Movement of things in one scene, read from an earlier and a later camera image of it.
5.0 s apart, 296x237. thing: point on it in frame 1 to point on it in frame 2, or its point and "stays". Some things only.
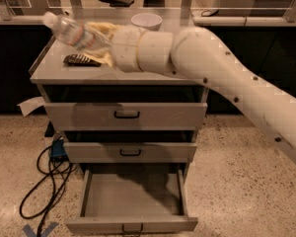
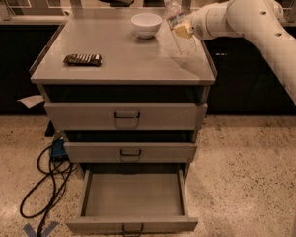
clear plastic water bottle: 80,35 to 175,15
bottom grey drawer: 132,202 stays
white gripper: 125,48 to 200,26
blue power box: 57,147 stays
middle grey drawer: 129,152 stays
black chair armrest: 114,0 stays
